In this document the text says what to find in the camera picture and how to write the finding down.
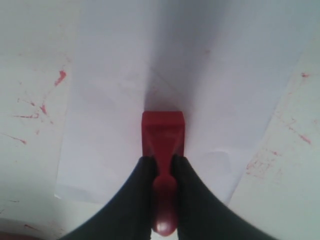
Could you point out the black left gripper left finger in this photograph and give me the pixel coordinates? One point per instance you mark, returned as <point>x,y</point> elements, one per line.
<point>128,215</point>

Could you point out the white paper sheet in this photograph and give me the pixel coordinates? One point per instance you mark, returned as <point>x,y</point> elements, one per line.
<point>223,63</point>

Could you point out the red stamp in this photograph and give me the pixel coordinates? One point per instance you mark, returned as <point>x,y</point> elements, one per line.
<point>163,136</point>

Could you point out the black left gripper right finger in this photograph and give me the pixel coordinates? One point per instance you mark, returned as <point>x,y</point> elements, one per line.
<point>202,216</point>

